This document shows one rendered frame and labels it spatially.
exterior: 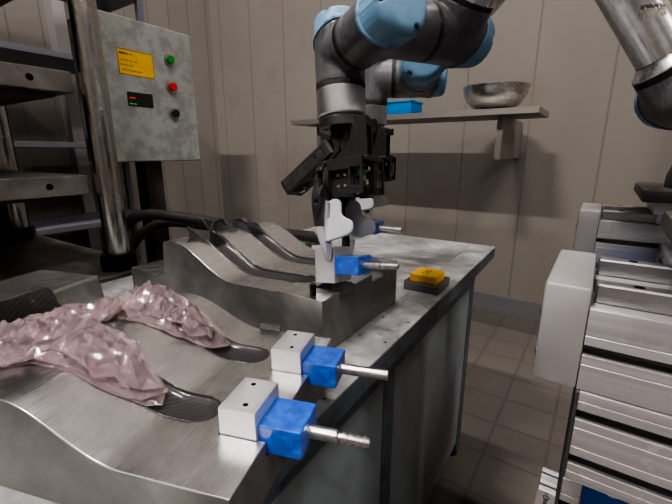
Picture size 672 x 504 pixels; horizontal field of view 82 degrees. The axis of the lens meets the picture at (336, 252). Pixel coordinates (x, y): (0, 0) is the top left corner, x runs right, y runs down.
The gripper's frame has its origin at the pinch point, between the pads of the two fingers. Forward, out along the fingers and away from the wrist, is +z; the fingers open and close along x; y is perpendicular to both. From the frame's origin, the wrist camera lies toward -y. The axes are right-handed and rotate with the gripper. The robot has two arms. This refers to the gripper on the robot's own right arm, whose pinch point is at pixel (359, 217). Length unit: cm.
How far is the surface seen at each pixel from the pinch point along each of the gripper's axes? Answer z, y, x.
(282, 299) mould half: 7.3, 6.8, -36.1
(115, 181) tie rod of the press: -8, -60, -24
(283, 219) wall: 48, -199, 203
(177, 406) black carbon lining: 10, 13, -59
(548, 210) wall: 21, 25, 199
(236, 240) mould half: 2.6, -14.6, -25.1
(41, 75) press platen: -32, -67, -34
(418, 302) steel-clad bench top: 15.0, 18.2, -7.4
